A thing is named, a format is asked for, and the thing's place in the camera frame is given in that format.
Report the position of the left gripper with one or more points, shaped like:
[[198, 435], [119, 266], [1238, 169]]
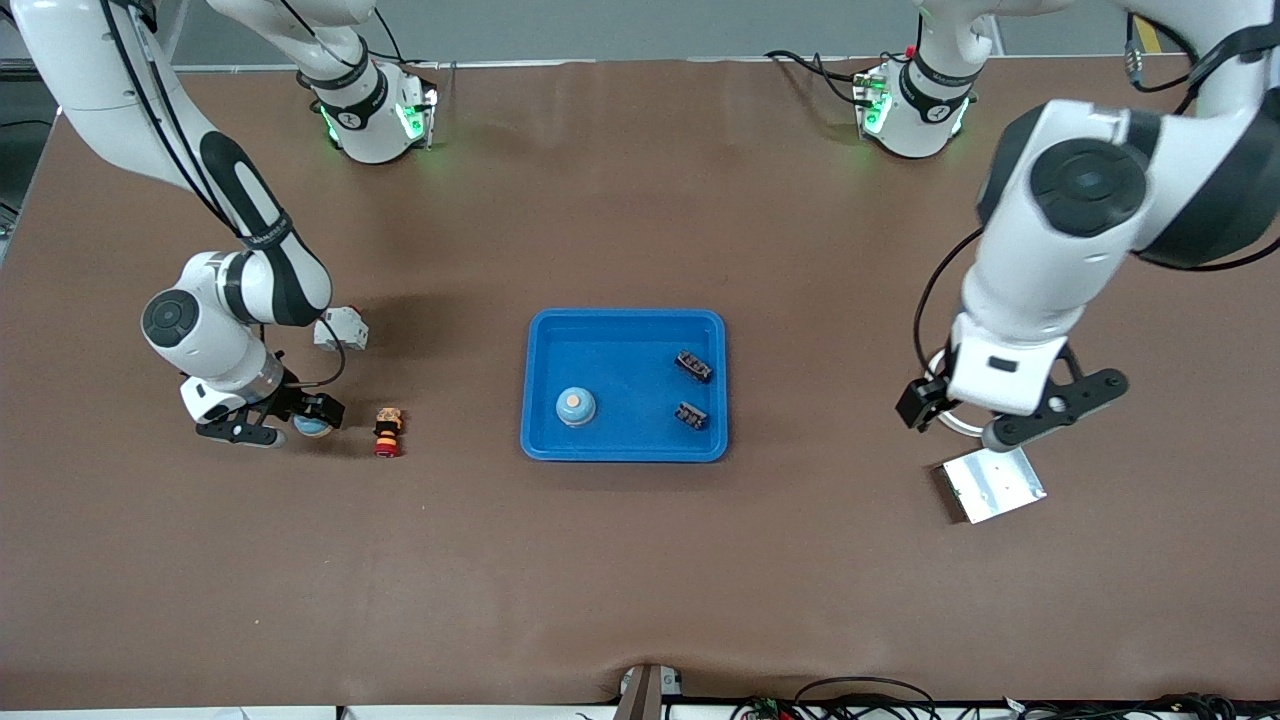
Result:
[[918, 402]]

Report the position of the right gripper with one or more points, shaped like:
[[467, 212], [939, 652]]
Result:
[[291, 401]]

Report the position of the light blue bell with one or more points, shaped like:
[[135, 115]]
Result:
[[576, 406], [312, 429]]

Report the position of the black electrolytic capacitor block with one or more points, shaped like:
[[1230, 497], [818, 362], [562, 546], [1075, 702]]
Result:
[[691, 414], [693, 366]]

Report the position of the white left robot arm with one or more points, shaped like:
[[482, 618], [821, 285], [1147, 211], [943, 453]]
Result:
[[1090, 200]]

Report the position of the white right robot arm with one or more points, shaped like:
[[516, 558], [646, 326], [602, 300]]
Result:
[[270, 280]]

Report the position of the blue plastic tray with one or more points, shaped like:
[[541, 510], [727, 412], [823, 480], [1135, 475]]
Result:
[[625, 430]]

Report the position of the silver metal plate box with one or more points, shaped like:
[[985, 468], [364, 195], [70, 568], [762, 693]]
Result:
[[995, 485]]

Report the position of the red push button orange body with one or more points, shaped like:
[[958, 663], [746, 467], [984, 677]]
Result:
[[388, 430]]

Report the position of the white circuit breaker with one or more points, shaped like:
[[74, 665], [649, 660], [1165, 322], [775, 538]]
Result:
[[345, 330]]

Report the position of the brown table mat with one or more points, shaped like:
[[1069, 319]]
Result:
[[640, 560]]

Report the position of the white curved plastic bracket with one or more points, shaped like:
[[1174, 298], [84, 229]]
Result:
[[960, 429]]

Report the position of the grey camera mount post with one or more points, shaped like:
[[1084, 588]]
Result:
[[645, 692]]

